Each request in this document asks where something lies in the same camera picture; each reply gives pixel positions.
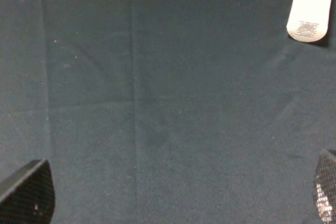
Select black tablecloth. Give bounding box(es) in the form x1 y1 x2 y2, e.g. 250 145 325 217
1 0 335 223

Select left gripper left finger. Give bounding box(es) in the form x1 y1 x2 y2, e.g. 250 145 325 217
1 159 56 223

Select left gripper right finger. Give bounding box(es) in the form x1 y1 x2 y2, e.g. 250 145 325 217
312 150 335 223

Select white tube bottle lying down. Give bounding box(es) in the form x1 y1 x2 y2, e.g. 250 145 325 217
286 0 332 43

